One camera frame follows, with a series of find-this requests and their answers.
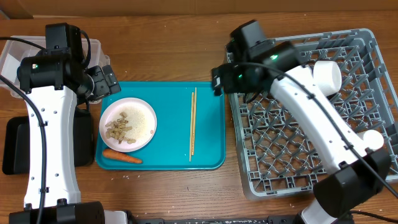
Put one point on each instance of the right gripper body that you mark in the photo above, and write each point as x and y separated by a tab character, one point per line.
218	81

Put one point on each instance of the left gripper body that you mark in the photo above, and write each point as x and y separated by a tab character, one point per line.
103	84

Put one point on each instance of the wooden chopstick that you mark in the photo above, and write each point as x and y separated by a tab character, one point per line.
194	113
191	126

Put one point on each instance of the white bowl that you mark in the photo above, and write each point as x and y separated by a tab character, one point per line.
327	75

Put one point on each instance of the white cup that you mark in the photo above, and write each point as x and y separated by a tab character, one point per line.
373	139

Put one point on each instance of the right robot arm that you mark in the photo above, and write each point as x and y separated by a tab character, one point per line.
356	163

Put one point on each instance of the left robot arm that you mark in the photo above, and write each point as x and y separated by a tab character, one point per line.
53	83

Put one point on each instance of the grey dishwasher rack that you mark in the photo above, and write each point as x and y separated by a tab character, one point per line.
275	157

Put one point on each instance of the pink plate with food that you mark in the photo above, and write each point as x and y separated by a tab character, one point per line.
128	124

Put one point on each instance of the teal serving tray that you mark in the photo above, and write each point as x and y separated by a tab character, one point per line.
169	148

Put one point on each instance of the orange carrot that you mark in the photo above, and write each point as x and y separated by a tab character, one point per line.
116	155

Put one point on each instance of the clear plastic bin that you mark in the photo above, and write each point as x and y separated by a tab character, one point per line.
13	53

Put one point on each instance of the black plastic tray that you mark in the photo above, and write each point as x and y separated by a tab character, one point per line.
16	156

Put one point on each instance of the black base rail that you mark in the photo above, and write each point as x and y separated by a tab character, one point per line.
273	219

